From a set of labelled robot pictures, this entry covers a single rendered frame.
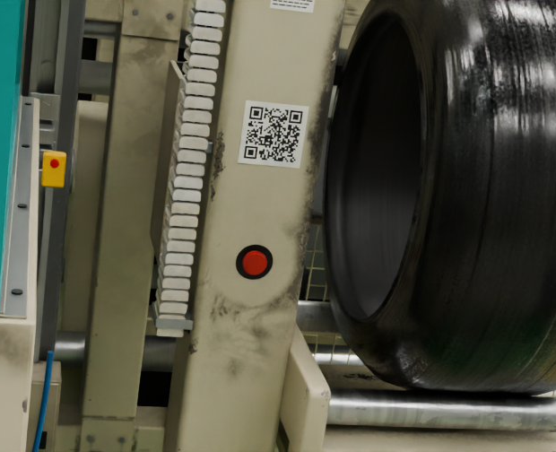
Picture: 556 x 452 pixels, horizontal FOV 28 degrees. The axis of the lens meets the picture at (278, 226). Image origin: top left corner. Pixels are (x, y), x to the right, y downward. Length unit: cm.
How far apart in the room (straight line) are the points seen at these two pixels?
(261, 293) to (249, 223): 9
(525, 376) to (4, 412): 85
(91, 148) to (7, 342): 149
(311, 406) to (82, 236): 90
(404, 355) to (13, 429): 77
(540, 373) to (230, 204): 42
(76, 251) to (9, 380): 152
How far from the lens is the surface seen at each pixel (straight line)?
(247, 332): 140
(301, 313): 163
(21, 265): 69
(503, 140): 121
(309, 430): 134
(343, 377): 171
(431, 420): 143
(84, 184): 209
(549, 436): 154
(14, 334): 62
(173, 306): 138
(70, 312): 220
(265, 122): 131
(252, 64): 129
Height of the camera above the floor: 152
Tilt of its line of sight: 18 degrees down
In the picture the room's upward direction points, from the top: 9 degrees clockwise
